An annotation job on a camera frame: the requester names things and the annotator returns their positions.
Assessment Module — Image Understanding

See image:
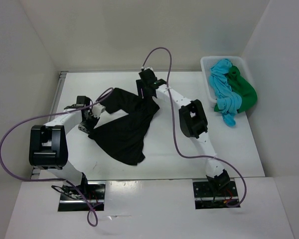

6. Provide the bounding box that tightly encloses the black t-shirt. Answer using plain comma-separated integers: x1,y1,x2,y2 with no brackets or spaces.
88,88,159,166

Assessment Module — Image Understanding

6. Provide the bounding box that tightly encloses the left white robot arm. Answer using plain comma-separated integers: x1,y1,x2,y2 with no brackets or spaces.
29,96,105,199

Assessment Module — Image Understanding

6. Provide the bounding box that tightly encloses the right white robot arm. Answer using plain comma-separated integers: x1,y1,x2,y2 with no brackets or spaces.
136,68,230,196

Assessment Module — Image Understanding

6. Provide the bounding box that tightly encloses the white plastic basket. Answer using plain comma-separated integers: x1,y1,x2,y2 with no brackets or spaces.
200,56,255,108

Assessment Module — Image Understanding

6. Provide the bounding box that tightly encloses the light blue t-shirt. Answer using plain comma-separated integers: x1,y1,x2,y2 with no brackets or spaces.
208,59,242,127

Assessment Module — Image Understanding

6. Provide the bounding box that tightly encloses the green t-shirt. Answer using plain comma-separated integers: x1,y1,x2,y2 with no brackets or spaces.
226,65,258,114

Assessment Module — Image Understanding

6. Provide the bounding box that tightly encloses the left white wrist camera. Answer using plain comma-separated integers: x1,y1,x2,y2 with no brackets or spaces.
92,104,105,118

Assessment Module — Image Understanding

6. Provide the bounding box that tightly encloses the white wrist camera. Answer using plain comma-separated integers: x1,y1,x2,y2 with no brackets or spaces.
92,104,105,118
141,66,153,71

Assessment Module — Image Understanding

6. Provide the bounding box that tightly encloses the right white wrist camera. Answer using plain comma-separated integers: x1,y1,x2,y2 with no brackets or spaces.
141,66,153,71

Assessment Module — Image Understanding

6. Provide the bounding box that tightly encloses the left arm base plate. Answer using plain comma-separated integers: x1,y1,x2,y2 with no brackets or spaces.
51,182,106,212

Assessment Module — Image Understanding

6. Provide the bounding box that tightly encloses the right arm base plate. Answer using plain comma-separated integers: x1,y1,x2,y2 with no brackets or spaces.
192,180,240,210

